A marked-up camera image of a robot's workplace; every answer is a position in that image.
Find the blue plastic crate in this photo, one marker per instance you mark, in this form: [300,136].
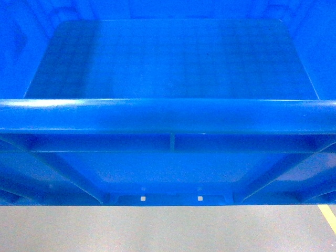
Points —
[167,103]

